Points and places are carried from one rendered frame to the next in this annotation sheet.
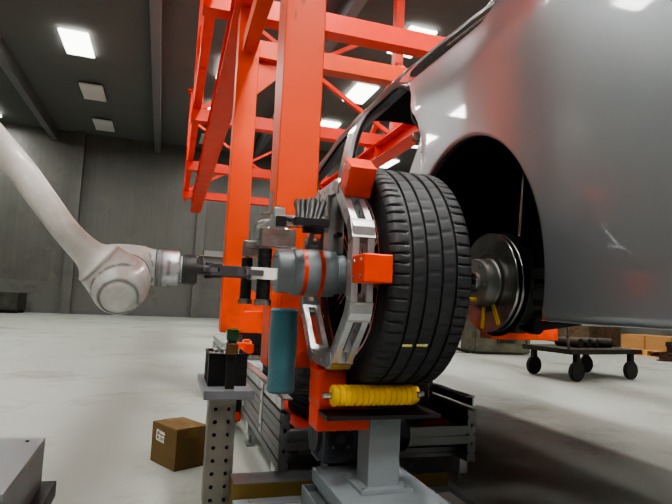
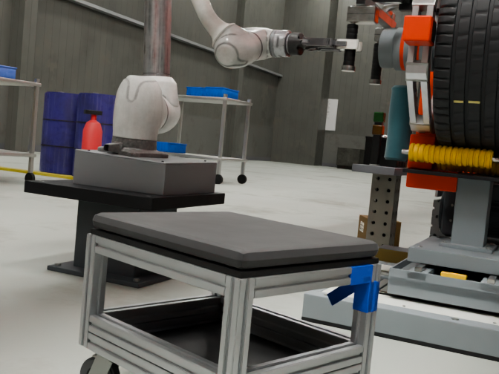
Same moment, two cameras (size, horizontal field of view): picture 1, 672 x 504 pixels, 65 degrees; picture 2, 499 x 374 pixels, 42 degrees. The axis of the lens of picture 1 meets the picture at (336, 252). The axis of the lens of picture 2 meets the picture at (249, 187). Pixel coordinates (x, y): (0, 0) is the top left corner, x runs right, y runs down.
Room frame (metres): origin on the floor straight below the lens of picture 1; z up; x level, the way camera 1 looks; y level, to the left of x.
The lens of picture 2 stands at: (-0.40, -1.02, 0.49)
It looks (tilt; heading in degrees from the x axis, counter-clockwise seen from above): 4 degrees down; 42
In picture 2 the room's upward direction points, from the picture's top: 5 degrees clockwise
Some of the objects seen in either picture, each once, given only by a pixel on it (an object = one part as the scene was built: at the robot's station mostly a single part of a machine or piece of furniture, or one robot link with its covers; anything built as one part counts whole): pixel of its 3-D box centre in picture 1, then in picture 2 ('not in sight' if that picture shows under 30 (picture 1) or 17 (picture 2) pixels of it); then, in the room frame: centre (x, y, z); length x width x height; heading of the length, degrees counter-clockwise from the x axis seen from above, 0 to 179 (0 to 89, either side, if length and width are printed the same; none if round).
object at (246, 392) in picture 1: (223, 385); (385, 169); (2.02, 0.40, 0.44); 0.43 x 0.17 x 0.03; 17
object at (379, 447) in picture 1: (378, 451); (471, 217); (1.63, -0.15, 0.32); 0.40 x 0.30 x 0.28; 17
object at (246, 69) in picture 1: (238, 167); not in sight; (3.86, 0.76, 1.75); 0.19 x 0.19 x 2.45; 17
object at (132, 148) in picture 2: not in sight; (130, 146); (1.01, 0.82, 0.44); 0.22 x 0.18 x 0.06; 8
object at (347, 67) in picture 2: (263, 275); (350, 46); (1.35, 0.18, 0.83); 0.04 x 0.04 x 0.16
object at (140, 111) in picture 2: not in sight; (139, 107); (1.03, 0.82, 0.58); 0.18 x 0.16 x 0.22; 32
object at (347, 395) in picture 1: (373, 395); (450, 155); (1.50, -0.12, 0.51); 0.29 x 0.06 x 0.06; 107
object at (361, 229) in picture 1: (332, 274); (436, 50); (1.58, 0.01, 0.85); 0.54 x 0.07 x 0.54; 17
